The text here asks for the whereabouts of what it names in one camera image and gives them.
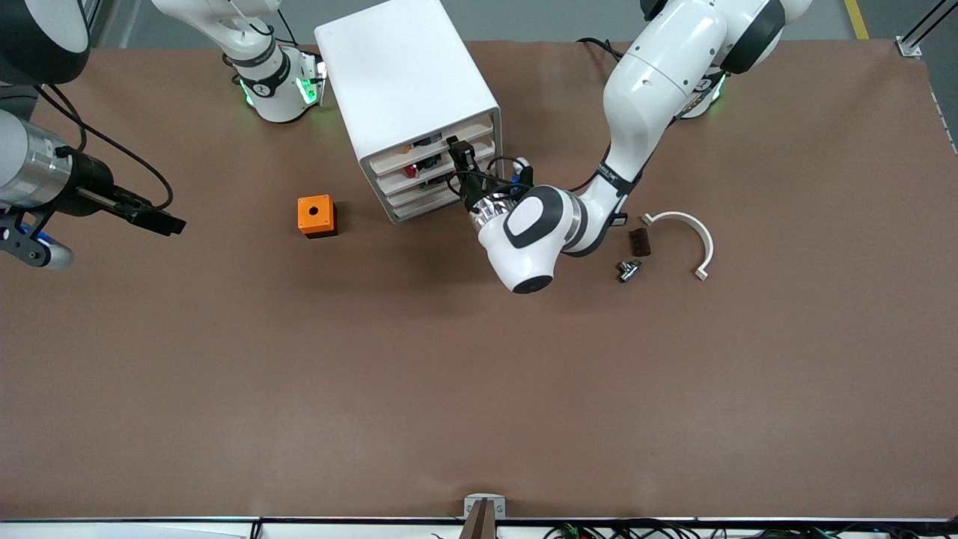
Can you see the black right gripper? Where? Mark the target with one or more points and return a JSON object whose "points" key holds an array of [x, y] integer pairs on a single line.
{"points": [[88, 181]]}

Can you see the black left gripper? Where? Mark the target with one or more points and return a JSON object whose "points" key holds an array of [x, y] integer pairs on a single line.
{"points": [[473, 188]]}

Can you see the orange push button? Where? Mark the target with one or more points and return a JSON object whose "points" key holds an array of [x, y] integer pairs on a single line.
{"points": [[408, 150]]}

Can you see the white plastic drawer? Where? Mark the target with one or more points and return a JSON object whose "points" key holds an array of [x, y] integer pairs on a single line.
{"points": [[393, 182], [430, 204], [400, 198], [389, 162]]}

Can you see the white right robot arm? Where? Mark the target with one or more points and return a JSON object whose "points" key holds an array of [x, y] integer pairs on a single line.
{"points": [[277, 101]]}

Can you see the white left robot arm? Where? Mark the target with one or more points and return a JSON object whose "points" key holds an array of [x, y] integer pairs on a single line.
{"points": [[658, 82]]}

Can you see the white drawer cabinet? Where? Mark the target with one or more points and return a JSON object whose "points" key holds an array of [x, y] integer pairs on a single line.
{"points": [[397, 67]]}

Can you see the orange button box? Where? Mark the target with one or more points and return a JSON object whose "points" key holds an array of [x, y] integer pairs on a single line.
{"points": [[305, 217]]}

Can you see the brown terminal block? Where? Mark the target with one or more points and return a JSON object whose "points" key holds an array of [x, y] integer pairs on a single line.
{"points": [[641, 243]]}

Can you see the silver metal fitting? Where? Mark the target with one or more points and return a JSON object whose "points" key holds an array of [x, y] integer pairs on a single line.
{"points": [[629, 271]]}

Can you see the brown table mat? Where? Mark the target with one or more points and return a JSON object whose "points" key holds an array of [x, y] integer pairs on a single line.
{"points": [[449, 374]]}

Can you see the black green switch component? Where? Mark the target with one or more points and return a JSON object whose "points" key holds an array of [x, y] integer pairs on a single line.
{"points": [[436, 182]]}

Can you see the white curved plastic bracket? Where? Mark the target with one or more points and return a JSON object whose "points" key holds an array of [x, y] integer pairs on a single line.
{"points": [[707, 243]]}

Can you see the white table edge rail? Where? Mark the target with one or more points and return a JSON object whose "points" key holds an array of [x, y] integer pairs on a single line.
{"points": [[150, 530]]}

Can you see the aluminium frame profile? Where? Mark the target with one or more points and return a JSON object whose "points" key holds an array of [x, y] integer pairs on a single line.
{"points": [[907, 46]]}

